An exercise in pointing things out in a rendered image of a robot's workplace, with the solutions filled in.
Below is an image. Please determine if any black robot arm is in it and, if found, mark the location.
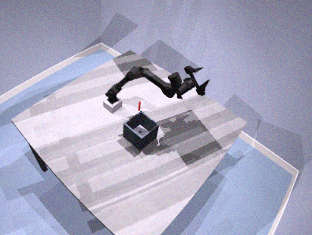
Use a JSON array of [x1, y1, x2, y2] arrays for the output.
[[105, 67, 188, 104]]

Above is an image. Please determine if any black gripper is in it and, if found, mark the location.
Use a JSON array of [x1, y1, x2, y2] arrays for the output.
[[183, 66, 210, 96]]

